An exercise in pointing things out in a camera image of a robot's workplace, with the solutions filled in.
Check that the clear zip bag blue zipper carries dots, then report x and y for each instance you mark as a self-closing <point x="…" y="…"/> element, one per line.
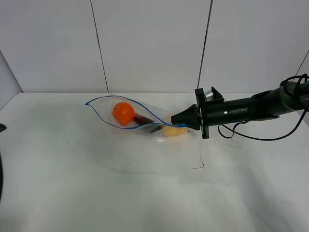
<point x="108" y="126"/>

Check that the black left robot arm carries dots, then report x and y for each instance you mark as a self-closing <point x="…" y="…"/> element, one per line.
<point x="2" y="128"/>

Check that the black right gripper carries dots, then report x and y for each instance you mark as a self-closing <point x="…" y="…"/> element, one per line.
<point x="199" y="116"/>

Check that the yellow pear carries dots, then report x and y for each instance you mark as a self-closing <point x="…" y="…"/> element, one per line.
<point x="174" y="131"/>

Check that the dark purple eggplant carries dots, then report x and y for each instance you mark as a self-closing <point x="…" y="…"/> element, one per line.
<point x="146" y="125"/>

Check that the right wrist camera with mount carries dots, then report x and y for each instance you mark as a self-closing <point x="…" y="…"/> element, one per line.
<point x="213" y="95"/>

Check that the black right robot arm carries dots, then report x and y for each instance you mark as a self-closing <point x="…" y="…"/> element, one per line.
<point x="292" y="95"/>

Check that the orange fruit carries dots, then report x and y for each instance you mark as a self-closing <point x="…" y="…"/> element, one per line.
<point x="123" y="113"/>

